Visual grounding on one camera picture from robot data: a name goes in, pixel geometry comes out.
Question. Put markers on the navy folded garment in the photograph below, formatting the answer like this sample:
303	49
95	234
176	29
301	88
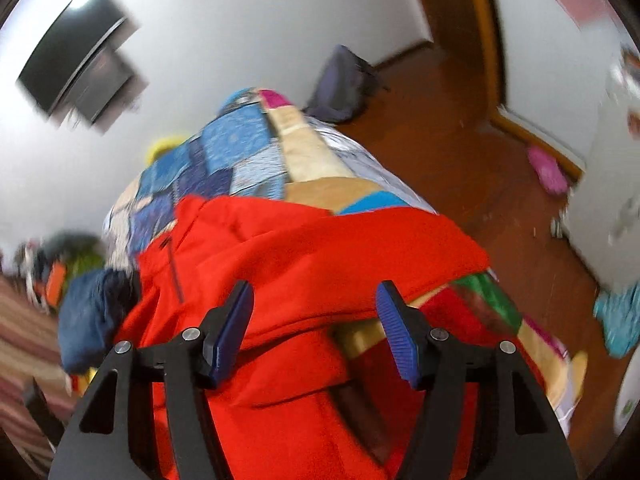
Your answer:
92	320

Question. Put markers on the black wall television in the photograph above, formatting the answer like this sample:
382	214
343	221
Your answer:
70	50

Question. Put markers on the green patterned cloth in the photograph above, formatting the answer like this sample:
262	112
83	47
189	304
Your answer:
87	262

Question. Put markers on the red fleece jacket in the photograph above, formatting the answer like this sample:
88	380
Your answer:
310	270

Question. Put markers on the patchwork blanket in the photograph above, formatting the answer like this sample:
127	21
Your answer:
250	150

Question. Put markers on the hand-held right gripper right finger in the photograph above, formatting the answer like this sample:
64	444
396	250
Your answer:
397	337

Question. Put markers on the teal cloth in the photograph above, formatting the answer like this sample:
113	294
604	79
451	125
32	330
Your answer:
620	320

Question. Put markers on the grey set-top box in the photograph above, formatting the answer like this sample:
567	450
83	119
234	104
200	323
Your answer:
110	92

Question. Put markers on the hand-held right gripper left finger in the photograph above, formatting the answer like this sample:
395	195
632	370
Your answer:
231	332

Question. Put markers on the wooden door frame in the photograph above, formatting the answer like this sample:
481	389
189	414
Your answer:
480	35

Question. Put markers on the yellow pillow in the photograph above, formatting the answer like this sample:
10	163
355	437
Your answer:
165	147

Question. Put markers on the orange box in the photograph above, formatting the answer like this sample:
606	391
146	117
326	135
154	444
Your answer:
56	281

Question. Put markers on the white cabinet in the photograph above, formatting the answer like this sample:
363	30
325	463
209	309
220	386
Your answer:
610	200

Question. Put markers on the pink slipper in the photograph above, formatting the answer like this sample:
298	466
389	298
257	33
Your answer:
547	170

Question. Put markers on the dark purple backpack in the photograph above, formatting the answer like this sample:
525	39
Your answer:
345	85

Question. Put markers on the striped rug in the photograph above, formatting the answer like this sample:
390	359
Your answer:
25	340

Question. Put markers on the white round object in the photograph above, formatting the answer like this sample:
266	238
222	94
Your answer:
627	402

